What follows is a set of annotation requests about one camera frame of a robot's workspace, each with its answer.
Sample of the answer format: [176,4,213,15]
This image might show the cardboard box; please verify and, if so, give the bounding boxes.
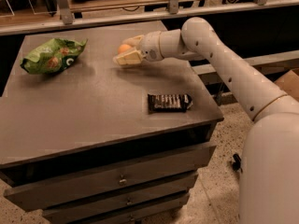
[275,68,299,101]

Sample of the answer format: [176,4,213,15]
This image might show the metal railing frame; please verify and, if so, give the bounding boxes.
[0,0,299,36]

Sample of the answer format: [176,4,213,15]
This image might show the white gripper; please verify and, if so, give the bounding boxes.
[113,31,164,65]

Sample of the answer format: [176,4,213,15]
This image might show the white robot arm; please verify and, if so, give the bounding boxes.
[113,17,299,224]

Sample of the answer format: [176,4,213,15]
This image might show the orange fruit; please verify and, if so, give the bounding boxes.
[118,44,131,53]

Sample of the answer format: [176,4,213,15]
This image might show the green chip bag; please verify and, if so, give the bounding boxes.
[21,38,87,75]

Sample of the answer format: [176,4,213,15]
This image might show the chocolate rxbar wrapper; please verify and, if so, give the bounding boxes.
[148,94,192,112]

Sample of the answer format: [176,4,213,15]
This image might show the grey drawer cabinet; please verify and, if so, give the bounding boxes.
[0,21,222,224]

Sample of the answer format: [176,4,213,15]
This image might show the black metal bar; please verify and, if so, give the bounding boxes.
[232,153,241,171]

